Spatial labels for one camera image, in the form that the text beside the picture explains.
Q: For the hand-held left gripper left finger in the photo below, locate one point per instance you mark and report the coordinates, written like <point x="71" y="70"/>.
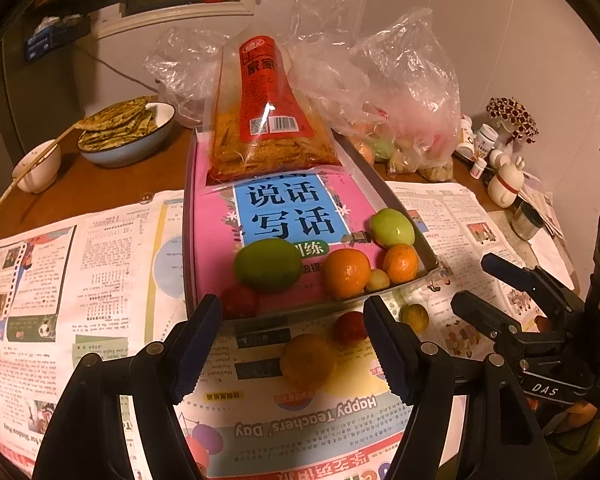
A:
<point x="200" y="355"/>

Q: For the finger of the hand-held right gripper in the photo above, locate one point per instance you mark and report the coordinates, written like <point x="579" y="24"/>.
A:
<point x="530" y="285"/>
<point x="485" y="315"/>

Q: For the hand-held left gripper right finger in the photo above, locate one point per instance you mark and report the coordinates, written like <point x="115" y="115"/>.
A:
<point x="387" y="350"/>

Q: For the red cherry tomato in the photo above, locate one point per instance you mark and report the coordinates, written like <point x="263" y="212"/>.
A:
<point x="242" y="302"/>
<point x="350" y="327"/>

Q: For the small yellow-green fruit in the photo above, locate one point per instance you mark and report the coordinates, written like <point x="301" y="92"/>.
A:
<point x="378" y="280"/>
<point x="415" y="317"/>

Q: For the large orange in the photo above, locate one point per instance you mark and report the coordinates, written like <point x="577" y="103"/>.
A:
<point x="346" y="274"/>

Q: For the small orange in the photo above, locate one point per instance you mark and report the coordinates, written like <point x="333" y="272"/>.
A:
<point x="401" y="262"/>

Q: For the grey cardboard tray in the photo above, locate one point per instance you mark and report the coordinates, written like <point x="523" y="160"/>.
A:
<point x="365" y="167"/>

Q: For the metal cup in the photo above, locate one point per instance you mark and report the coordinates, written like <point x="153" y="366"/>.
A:
<point x="527" y="220"/>

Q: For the green clothing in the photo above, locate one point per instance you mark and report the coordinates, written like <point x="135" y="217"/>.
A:
<point x="585" y="435"/>

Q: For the pile of papers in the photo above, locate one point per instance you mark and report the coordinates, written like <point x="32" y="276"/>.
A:
<point x="547" y="205"/>

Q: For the white rabbit figurine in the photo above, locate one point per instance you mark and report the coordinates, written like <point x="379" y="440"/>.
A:
<point x="505" y="185"/>

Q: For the large green jujube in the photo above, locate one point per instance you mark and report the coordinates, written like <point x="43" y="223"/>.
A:
<point x="267" y="265"/>

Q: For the pink book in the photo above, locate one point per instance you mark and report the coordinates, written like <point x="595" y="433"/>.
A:
<point x="215" y="240"/>

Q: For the small green jujube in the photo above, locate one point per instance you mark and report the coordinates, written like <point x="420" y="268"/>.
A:
<point x="392" y="227"/>

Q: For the newspaper sheet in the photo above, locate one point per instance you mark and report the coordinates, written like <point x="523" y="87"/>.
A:
<point x="105" y="270"/>

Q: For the tiny white red bottle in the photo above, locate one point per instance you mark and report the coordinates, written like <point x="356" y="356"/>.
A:
<point x="478" y="167"/>

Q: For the white medicine bottle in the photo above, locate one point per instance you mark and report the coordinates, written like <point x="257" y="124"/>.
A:
<point x="485" y="142"/>

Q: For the white bottle yellow label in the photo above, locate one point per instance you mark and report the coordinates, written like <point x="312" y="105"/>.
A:
<point x="466" y="132"/>

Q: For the dried flower bouquet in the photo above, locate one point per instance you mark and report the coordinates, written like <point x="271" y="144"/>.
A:
<point x="512" y="117"/>

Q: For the blue enamel bowl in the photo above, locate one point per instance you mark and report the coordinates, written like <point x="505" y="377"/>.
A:
<point x="130" y="152"/>

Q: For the red label snack bag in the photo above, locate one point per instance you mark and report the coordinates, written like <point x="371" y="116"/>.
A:
<point x="275" y="150"/>

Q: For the clear plastic bag with produce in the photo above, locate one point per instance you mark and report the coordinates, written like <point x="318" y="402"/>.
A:
<point x="415" y="90"/>

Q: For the small white bowl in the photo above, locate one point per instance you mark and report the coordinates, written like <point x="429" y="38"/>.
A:
<point x="40" y="177"/>

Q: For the stack of flatbreads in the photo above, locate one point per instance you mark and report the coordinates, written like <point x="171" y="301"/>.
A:
<point x="115" y="125"/>

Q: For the white bowl with chopsticks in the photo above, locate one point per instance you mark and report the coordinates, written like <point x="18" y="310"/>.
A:
<point x="35" y="169"/>

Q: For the empty clear plastic bag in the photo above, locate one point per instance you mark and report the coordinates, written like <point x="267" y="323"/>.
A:
<point x="185" y="65"/>

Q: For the blue box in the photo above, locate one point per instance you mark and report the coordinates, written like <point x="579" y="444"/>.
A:
<point x="55" y="40"/>

